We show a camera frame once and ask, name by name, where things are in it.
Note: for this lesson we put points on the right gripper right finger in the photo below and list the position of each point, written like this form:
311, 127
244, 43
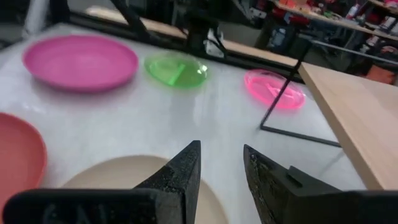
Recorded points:
280, 193

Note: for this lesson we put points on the black frame wooden shelf rack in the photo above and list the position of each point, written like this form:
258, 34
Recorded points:
298, 135

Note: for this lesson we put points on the wooden workbench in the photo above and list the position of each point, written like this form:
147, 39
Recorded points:
255, 51

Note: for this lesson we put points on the cluttered storage shelving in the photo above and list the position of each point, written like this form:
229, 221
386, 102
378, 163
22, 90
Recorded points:
326, 21

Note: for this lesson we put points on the pink translucent plate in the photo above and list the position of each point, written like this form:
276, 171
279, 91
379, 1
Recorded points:
264, 87

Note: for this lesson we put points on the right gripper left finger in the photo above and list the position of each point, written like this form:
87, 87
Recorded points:
177, 186

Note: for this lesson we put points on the magenta bowl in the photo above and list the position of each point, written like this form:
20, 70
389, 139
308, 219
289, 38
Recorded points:
81, 62

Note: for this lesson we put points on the coral opaque plate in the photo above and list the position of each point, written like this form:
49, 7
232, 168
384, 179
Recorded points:
18, 155

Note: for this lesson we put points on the white upright post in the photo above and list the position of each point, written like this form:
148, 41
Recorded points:
35, 15

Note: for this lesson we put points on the green translucent plate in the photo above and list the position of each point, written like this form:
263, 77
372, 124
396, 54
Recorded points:
174, 71

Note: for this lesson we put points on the wooden shelf board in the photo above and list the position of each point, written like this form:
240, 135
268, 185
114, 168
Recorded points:
357, 118

